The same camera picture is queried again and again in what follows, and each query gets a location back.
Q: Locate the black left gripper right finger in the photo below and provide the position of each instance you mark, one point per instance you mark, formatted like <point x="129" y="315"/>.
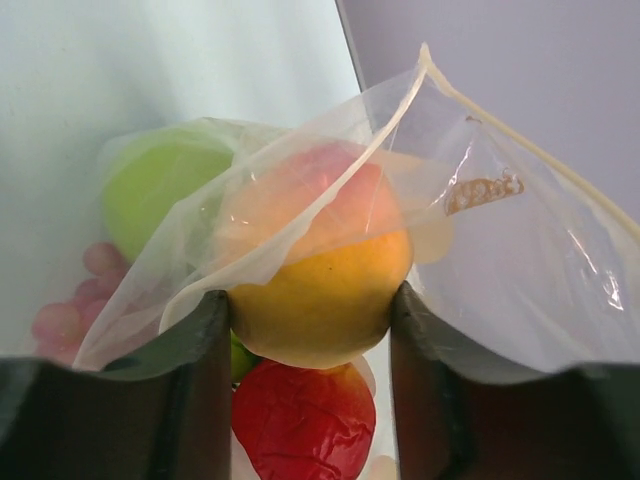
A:
<point x="464" y="412"/>

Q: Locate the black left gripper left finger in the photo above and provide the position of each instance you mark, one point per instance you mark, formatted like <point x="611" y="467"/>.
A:
<point x="161" y="412"/>

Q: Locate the clear polka dot zip bag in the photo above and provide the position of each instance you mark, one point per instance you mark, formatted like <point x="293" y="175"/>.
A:
<point x="526" y="267"/>

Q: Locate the orange yellow fake fruit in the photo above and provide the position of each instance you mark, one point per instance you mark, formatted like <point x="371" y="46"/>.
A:
<point x="329" y="301"/>

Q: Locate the red fake pepper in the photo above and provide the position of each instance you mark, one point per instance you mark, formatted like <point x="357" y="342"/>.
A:
<point x="296" y="423"/>

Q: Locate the pink fake grapes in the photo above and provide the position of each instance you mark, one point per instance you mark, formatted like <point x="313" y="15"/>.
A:
<point x="59" y="328"/>

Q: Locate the green fake fruit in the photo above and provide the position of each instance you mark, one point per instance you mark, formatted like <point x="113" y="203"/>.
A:
<point x="153" y="172"/>

